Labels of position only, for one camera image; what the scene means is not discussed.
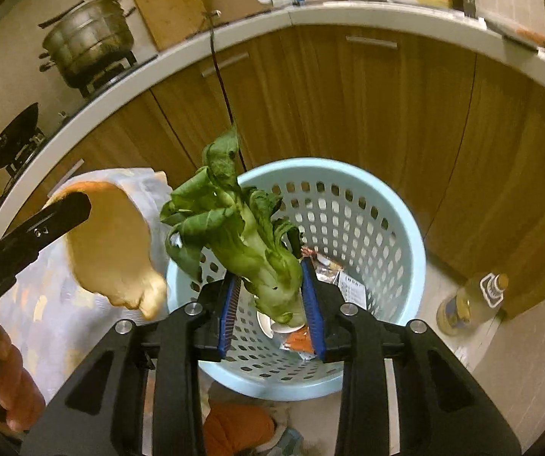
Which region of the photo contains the steel steamer pot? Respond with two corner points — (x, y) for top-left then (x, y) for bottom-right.
(38, 0), (139, 89)

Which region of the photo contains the black gas stove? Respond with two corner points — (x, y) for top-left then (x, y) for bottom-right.
(0, 51), (160, 179)

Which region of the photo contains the wooden kitchen cabinet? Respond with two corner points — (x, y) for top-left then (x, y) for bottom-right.
(15, 23), (545, 320)

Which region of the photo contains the person's left hand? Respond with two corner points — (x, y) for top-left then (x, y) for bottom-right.
(0, 316), (47, 434)

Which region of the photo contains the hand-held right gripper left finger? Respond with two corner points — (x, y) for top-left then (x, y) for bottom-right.
(20, 273), (243, 456)

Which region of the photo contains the wooden cutting board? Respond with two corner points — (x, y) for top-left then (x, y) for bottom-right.
(125, 0), (217, 53)

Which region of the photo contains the black wok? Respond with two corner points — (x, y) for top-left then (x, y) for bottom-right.
(0, 101), (46, 170)

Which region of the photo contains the black cable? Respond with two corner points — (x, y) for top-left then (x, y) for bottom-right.
(205, 9), (250, 173)

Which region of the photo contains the green bok choy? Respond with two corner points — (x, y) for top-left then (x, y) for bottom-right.
(160, 126), (305, 329)

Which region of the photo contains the white printed wrapper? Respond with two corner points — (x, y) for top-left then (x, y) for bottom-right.
(338, 274), (367, 306)

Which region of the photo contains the orange bag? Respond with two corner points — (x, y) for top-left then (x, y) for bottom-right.
(202, 403), (276, 456)

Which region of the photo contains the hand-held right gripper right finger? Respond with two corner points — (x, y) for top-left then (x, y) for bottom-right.
(289, 228), (523, 456)

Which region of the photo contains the tan food scrap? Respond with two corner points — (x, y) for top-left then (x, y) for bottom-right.
(51, 179), (169, 322)

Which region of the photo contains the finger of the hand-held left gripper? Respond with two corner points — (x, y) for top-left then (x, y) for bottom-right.
(10, 191), (93, 268)

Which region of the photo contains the light blue plastic basket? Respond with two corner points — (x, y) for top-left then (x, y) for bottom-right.
(164, 157), (428, 402)

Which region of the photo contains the orange wrapper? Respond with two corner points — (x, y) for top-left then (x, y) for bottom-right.
(281, 327), (317, 355)

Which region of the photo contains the white round lid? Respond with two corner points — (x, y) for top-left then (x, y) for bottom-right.
(257, 310), (302, 339)

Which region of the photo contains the metal cabinet handle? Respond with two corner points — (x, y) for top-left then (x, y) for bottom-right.
(345, 35), (399, 50)
(46, 158), (86, 196)
(200, 51), (251, 79)

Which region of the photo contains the silver wrapper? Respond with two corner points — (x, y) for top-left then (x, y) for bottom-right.
(301, 246), (345, 287)

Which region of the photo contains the oil bottle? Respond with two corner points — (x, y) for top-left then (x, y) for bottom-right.
(435, 272), (511, 339)

